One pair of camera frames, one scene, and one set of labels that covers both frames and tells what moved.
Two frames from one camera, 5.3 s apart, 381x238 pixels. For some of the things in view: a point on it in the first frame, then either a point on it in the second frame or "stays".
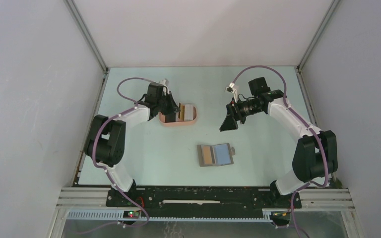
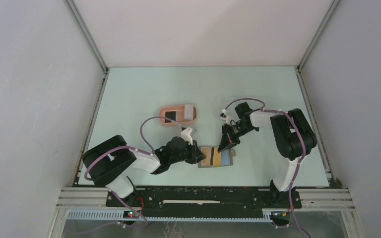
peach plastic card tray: (161, 118) stays
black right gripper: (232, 111) to (228, 140)
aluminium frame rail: (85, 199) stays
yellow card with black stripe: (182, 112) to (215, 158)
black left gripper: (175, 108) to (194, 151)
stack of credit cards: (188, 113) stays
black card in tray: (170, 118) stays
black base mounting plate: (281, 201) stays
